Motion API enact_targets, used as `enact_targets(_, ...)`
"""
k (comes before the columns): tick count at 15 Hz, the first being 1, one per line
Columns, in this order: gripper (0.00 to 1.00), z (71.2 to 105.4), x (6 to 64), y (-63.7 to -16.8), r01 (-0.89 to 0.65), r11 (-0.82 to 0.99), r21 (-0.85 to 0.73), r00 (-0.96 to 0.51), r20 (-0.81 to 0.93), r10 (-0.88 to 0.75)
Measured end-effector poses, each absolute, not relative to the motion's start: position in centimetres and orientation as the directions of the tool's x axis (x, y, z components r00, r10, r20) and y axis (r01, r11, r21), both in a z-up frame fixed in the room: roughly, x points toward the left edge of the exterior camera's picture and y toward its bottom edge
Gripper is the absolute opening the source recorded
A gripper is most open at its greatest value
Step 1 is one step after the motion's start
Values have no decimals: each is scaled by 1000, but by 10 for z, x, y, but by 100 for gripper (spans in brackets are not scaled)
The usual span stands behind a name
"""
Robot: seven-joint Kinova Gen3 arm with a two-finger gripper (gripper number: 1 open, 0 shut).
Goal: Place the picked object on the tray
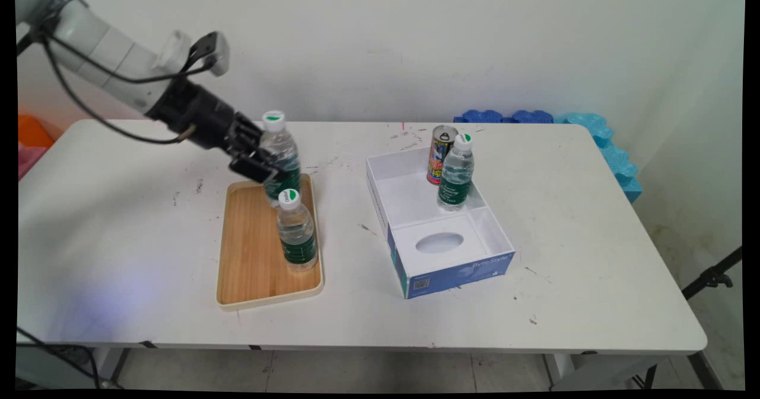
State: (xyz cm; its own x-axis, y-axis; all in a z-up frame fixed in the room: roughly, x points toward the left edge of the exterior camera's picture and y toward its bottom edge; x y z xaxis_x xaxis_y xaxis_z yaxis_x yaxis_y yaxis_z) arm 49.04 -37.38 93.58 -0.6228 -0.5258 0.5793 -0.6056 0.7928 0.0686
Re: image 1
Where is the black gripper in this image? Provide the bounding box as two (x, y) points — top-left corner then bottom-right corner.
(145, 77), (282, 184)

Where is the wooden tray cream rim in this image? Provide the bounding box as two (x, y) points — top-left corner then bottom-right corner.
(216, 173), (325, 311)

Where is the colourful printed drink can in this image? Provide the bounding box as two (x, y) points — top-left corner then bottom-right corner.
(426, 125), (459, 186)

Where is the white blue cardboard box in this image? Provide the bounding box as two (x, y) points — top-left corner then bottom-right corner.
(364, 147), (516, 301)

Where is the orange object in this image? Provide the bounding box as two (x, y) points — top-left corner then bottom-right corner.
(18, 114), (56, 150)

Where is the pink object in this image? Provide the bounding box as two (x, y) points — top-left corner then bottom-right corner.
(18, 142), (49, 181)

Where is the dark blue foam mat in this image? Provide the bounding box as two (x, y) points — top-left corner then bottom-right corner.
(454, 110), (505, 124)
(511, 110), (555, 124)

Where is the grey table leg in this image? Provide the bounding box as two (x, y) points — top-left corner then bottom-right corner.
(89, 347), (129, 389)

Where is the light blue foam mat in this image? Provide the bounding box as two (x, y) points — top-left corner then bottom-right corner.
(553, 112), (644, 204)

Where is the black tripod stand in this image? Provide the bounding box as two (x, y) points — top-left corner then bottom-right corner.
(681, 246), (743, 301)

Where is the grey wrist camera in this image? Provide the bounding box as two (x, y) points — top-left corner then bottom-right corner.
(189, 31), (230, 78)

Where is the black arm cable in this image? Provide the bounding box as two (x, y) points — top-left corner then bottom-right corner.
(17, 24), (218, 145)

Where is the black cable with connector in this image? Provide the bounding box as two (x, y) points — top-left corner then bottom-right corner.
(17, 326), (122, 389)

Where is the grey table leg frame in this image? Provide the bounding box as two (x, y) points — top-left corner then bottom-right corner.
(543, 351), (724, 391)

